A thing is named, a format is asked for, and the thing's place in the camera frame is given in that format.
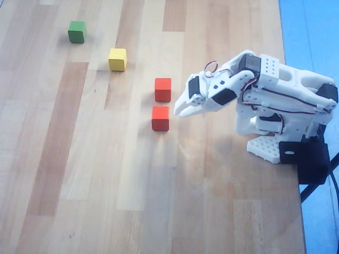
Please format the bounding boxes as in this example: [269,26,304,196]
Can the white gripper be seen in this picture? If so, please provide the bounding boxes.
[173,73,221,118]

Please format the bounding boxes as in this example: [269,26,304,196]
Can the red wooden cube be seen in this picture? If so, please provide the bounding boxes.
[154,77,172,102]
[151,106,170,132]

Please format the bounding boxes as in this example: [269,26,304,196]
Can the yellow wooden cube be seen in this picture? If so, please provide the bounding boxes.
[108,48,128,72]

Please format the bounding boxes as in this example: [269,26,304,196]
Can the green wooden cube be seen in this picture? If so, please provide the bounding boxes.
[67,21,88,44]

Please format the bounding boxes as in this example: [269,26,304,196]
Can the black table clamp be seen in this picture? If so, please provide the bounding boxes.
[279,126,332,185]

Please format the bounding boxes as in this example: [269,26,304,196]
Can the black table strut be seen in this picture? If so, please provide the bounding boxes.
[300,182,323,205]

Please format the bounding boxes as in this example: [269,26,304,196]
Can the red servo wire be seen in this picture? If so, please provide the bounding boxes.
[203,61,233,79]

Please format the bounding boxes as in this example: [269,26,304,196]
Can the white perforated base plate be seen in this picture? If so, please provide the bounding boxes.
[246,133,282,164]

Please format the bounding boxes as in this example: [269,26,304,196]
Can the black cable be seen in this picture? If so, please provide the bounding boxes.
[327,158,339,206]

